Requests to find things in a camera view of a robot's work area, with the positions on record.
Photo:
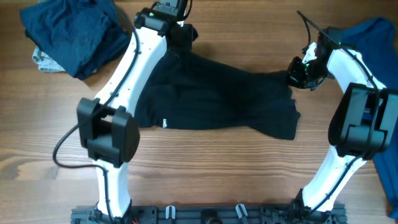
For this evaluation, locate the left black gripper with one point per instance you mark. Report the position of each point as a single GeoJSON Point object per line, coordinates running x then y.
{"type": "Point", "coordinates": [185, 41]}

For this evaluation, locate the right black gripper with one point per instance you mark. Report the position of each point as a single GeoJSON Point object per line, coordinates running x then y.
{"type": "Point", "coordinates": [292, 77]}

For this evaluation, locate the black polo shirt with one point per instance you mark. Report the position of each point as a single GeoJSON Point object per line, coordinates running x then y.
{"type": "Point", "coordinates": [187, 91]}

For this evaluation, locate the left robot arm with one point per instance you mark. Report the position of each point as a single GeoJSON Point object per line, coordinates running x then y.
{"type": "Point", "coordinates": [107, 127]}

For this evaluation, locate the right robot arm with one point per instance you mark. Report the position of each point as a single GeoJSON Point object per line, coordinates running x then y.
{"type": "Point", "coordinates": [361, 126]}

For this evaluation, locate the bright blue shirt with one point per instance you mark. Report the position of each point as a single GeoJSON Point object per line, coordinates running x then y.
{"type": "Point", "coordinates": [374, 39]}

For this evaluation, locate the folded dark blue garment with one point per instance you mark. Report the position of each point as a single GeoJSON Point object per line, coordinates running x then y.
{"type": "Point", "coordinates": [81, 36]}

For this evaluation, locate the white patterned folded cloth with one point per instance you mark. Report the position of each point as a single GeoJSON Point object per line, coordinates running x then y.
{"type": "Point", "coordinates": [45, 62]}

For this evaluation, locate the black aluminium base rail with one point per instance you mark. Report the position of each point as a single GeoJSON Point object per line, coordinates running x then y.
{"type": "Point", "coordinates": [264, 214]}

